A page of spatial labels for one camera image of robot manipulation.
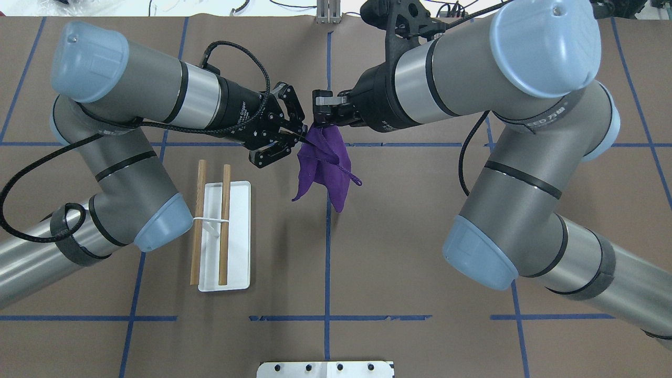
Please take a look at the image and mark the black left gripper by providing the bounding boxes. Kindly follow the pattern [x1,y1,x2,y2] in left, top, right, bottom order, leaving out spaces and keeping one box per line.
[212,77,308,169]

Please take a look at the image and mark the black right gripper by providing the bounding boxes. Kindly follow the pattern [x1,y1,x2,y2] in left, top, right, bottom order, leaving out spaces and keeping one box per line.
[312,63,419,132]

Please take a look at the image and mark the purple towel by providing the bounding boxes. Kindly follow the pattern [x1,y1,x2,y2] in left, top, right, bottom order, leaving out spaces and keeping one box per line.
[292,124,362,213]

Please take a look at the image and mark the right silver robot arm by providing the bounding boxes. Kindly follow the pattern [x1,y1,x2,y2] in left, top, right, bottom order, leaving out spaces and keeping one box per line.
[313,1,671,349]

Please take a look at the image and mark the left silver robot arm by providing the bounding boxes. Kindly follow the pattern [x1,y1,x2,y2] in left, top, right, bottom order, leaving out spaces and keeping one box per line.
[1,21,308,307]

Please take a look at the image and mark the white rack base tray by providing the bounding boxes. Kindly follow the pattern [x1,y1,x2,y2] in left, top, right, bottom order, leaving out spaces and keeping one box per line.
[196,181,251,292]

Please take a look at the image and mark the rear wooden rack rod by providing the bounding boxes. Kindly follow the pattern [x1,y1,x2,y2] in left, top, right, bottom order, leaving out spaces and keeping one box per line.
[190,160,207,286]

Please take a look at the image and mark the brown paper table cover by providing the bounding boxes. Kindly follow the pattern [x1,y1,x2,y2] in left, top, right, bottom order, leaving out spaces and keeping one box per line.
[0,16,672,378]

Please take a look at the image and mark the blue tape grid lines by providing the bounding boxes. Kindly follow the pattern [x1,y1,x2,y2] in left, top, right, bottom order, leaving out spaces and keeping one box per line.
[0,17,672,378]

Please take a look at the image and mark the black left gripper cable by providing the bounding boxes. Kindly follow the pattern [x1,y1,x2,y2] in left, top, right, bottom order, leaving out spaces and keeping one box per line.
[0,41,271,243]

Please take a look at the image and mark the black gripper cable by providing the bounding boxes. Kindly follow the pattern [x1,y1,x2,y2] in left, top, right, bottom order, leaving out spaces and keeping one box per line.
[0,41,271,243]
[458,0,520,197]

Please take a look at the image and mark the aluminium frame post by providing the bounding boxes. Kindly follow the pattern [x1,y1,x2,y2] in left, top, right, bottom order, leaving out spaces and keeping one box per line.
[315,0,342,25]

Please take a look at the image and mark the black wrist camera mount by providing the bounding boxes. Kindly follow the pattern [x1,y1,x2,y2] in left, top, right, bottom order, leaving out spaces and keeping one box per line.
[360,1,447,64]

